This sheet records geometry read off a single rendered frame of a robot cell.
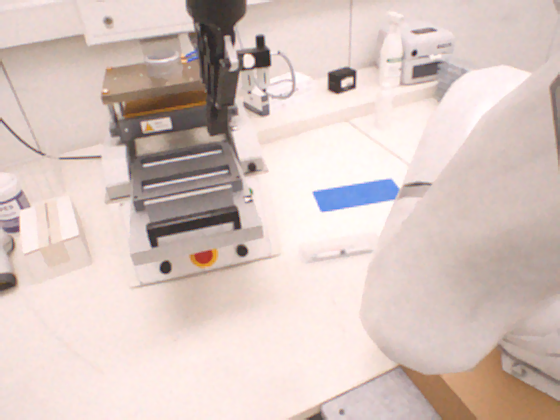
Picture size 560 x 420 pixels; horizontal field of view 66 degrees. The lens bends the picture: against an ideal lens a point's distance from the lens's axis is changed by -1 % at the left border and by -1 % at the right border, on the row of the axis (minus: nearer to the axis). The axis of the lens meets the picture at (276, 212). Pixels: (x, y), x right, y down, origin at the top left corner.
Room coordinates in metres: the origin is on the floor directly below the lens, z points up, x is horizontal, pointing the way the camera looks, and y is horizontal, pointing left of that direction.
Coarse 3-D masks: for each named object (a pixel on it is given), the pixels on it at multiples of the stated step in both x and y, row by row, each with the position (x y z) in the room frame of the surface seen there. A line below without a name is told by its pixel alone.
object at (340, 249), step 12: (324, 240) 0.74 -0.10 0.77; (336, 240) 0.74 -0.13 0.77; (348, 240) 0.74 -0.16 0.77; (360, 240) 0.73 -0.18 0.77; (372, 240) 0.73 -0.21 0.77; (300, 252) 0.71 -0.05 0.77; (312, 252) 0.71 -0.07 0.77; (324, 252) 0.70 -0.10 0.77; (336, 252) 0.70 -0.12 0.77; (348, 252) 0.70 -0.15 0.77
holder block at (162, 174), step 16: (208, 144) 0.82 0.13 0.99; (224, 144) 0.82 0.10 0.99; (144, 160) 0.79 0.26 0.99; (160, 160) 0.79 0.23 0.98; (176, 160) 0.80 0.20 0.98; (192, 160) 0.76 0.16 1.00; (208, 160) 0.76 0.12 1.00; (224, 160) 0.75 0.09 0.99; (144, 176) 0.72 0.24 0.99; (160, 176) 0.71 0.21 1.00; (176, 176) 0.72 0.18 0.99; (192, 176) 0.72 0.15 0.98; (208, 176) 0.72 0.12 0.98; (224, 176) 0.72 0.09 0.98; (240, 176) 0.69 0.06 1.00; (144, 192) 0.69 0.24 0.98; (160, 192) 0.66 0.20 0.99; (176, 192) 0.66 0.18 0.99; (144, 208) 0.64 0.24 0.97
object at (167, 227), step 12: (180, 216) 0.56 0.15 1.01; (192, 216) 0.56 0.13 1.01; (204, 216) 0.56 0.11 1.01; (216, 216) 0.56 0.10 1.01; (228, 216) 0.56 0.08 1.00; (156, 228) 0.54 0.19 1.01; (168, 228) 0.54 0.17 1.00; (180, 228) 0.54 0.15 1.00; (192, 228) 0.55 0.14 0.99; (240, 228) 0.56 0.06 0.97; (156, 240) 0.54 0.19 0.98
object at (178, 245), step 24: (240, 168) 0.76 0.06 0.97; (192, 192) 0.63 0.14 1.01; (216, 192) 0.63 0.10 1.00; (240, 192) 0.67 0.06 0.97; (144, 216) 0.62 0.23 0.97; (168, 216) 0.61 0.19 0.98; (240, 216) 0.60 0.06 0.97; (144, 240) 0.56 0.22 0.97; (168, 240) 0.55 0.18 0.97; (192, 240) 0.55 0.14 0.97; (216, 240) 0.56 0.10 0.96; (240, 240) 0.56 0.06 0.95
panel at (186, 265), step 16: (256, 176) 0.80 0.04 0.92; (256, 192) 0.78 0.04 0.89; (128, 208) 0.74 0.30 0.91; (256, 208) 0.77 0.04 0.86; (128, 224) 0.72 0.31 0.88; (128, 240) 0.71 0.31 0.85; (256, 240) 0.74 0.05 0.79; (192, 256) 0.71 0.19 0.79; (224, 256) 0.71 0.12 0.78; (256, 256) 0.72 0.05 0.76; (144, 272) 0.68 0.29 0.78; (160, 272) 0.68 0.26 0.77; (176, 272) 0.69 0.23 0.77; (192, 272) 0.69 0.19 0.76
